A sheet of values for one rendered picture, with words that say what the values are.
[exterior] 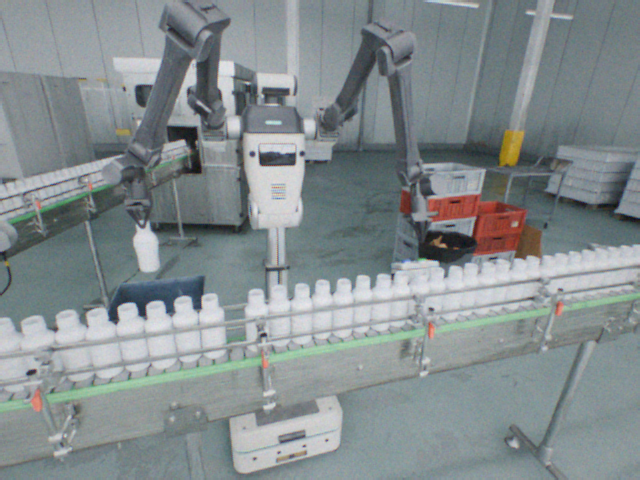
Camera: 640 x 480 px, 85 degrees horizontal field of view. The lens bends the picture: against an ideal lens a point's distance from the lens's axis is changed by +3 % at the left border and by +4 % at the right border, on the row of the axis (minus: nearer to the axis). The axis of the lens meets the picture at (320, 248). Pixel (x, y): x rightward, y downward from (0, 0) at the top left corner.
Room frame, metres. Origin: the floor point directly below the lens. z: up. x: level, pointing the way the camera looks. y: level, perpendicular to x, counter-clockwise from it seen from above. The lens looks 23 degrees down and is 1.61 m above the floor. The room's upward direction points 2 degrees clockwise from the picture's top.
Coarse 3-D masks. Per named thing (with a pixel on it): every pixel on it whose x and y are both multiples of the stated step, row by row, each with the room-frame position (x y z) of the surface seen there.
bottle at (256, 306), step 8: (256, 296) 0.74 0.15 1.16; (248, 304) 0.75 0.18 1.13; (256, 304) 0.74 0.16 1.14; (264, 304) 0.76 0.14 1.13; (248, 312) 0.73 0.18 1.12; (256, 312) 0.73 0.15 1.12; (264, 312) 0.74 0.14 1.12; (248, 328) 0.73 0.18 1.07; (248, 336) 0.74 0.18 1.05; (256, 336) 0.73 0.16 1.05
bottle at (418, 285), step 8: (416, 272) 0.91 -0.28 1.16; (424, 272) 0.91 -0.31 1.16; (416, 280) 0.89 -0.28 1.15; (424, 280) 0.88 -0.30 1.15; (416, 288) 0.88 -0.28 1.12; (424, 288) 0.88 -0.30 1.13; (408, 304) 0.89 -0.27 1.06; (424, 304) 0.88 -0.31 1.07; (408, 312) 0.88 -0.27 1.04; (408, 320) 0.88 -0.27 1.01
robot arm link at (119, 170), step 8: (128, 152) 1.02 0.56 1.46; (112, 160) 0.94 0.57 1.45; (120, 160) 0.96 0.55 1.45; (128, 160) 0.98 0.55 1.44; (136, 160) 1.01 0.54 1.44; (152, 160) 1.01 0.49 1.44; (160, 160) 1.04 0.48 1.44; (104, 168) 0.95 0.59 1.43; (112, 168) 0.94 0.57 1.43; (120, 168) 0.94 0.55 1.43; (128, 168) 0.97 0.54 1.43; (152, 168) 1.04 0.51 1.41; (104, 176) 0.95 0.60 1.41; (112, 176) 0.94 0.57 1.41; (120, 176) 0.94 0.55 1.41; (128, 176) 0.97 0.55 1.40
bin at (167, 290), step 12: (192, 276) 1.24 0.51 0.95; (204, 276) 1.24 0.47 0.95; (120, 288) 1.15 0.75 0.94; (132, 288) 1.17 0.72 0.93; (144, 288) 1.18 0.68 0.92; (156, 288) 1.19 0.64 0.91; (168, 288) 1.21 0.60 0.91; (180, 288) 1.22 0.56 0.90; (192, 288) 1.23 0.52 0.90; (204, 288) 1.14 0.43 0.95; (120, 300) 1.12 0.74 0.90; (132, 300) 1.17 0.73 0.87; (144, 300) 1.18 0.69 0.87; (156, 300) 1.19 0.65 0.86; (168, 300) 1.20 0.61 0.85; (192, 300) 1.23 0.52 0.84; (108, 312) 0.97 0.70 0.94; (144, 312) 1.18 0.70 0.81; (168, 312) 1.20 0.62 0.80; (120, 444) 0.69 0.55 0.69
